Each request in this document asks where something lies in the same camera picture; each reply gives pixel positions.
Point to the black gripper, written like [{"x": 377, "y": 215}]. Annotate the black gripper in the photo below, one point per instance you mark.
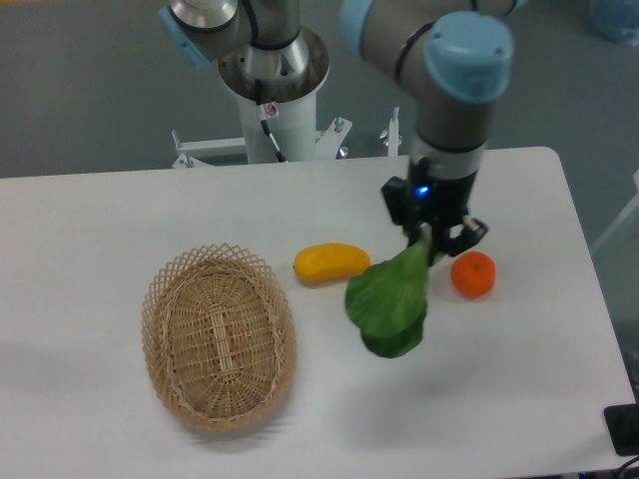
[{"x": 440, "y": 203}]

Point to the green bok choy vegetable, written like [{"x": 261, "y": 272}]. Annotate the green bok choy vegetable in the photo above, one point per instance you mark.
[{"x": 387, "y": 302}]

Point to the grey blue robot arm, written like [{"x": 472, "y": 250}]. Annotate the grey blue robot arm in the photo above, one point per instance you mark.
[{"x": 452, "y": 57}]

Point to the woven wicker basket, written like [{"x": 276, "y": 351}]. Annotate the woven wicker basket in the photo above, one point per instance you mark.
[{"x": 218, "y": 338}]

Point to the orange tangerine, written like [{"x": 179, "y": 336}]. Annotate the orange tangerine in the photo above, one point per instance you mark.
[{"x": 473, "y": 274}]

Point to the yellow mango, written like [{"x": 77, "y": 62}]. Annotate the yellow mango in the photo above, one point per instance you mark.
[{"x": 328, "y": 262}]

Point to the blue plastic bag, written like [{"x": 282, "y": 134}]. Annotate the blue plastic bag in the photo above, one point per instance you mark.
[{"x": 617, "y": 20}]

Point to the black box at edge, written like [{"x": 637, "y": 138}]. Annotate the black box at edge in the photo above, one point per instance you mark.
[{"x": 622, "y": 425}]

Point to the white metal base frame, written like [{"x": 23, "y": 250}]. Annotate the white metal base frame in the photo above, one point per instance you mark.
[{"x": 272, "y": 135}]

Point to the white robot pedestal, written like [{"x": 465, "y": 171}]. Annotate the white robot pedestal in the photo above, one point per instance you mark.
[{"x": 292, "y": 124}]

